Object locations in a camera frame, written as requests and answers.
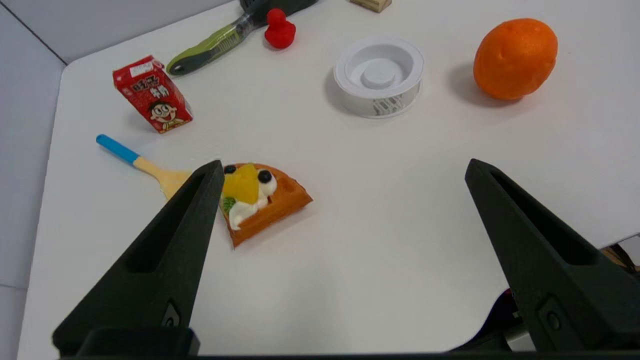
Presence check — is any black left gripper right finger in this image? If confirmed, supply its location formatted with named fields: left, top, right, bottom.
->
left=464, top=158, right=640, bottom=352

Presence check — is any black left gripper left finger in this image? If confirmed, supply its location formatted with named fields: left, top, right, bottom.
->
left=52, top=159, right=225, bottom=353

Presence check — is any grey brush with green handle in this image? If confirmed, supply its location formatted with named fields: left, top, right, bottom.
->
left=166, top=0, right=319, bottom=77

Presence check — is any toy waffle slice with fruit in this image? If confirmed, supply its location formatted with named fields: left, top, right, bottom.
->
left=219, top=162, right=314, bottom=249

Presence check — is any red milk carton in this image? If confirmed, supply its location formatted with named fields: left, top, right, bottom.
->
left=112, top=55, right=194, bottom=134

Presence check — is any orange fruit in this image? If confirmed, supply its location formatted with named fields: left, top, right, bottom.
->
left=473, top=18, right=559, bottom=101

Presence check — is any red toy duck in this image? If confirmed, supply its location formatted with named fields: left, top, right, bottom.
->
left=264, top=7, right=297, bottom=50

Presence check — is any white round plastic container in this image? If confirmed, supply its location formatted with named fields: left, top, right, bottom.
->
left=333, top=35, right=426, bottom=119

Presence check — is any small wooden block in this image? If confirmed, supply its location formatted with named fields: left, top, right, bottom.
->
left=348, top=0, right=393, bottom=14

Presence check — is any wooden spatula with blue handle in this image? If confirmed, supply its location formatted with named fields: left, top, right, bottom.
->
left=96, top=133, right=193, bottom=201

